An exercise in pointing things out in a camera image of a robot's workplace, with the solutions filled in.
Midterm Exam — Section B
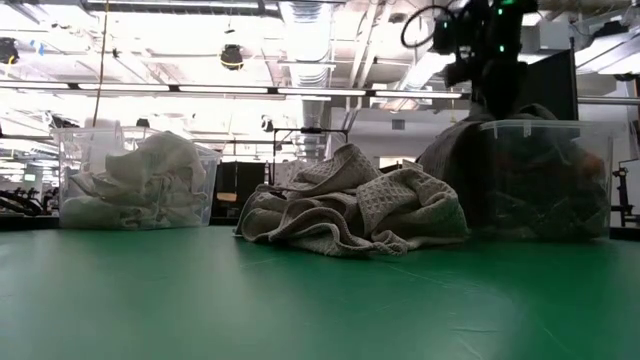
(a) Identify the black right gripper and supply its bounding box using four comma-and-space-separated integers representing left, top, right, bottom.
443, 53, 532, 121

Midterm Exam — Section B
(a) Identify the dark grey plain towel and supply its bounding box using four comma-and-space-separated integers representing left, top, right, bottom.
415, 102, 609, 240

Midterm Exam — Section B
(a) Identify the large orange towel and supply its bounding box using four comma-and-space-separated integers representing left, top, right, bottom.
569, 152, 609, 187

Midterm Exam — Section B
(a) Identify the light grey coarse waffle towel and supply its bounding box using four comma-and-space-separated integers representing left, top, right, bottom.
349, 167, 470, 254

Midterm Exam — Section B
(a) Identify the white fine waffle towel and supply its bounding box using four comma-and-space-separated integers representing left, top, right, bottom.
233, 143, 404, 259

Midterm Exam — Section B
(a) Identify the plain white towel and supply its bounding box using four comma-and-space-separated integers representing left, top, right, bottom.
69, 130, 211, 211

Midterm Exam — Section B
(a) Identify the clear plastic bin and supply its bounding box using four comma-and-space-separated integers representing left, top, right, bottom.
49, 124, 223, 232
474, 118, 616, 241

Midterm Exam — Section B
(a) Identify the black standing panel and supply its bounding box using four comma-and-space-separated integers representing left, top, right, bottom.
517, 48, 580, 122

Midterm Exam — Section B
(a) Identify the black equipment stand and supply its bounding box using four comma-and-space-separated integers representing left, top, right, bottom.
610, 158, 640, 230

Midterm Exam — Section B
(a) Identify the black cabinet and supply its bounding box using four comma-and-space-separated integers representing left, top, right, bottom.
211, 160, 267, 220

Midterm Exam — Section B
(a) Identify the black ceiling dome fixture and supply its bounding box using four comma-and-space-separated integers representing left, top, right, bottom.
219, 43, 246, 72

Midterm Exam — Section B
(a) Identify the ceiling light strip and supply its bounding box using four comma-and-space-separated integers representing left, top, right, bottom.
0, 81, 465, 100

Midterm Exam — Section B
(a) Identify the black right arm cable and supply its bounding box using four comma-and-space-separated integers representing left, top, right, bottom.
399, 3, 455, 50

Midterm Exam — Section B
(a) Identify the silver ceiling duct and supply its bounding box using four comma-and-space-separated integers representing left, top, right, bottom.
277, 0, 335, 147

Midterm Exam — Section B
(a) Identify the thin yellow hanging cable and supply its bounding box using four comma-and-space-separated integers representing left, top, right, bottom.
91, 0, 111, 130

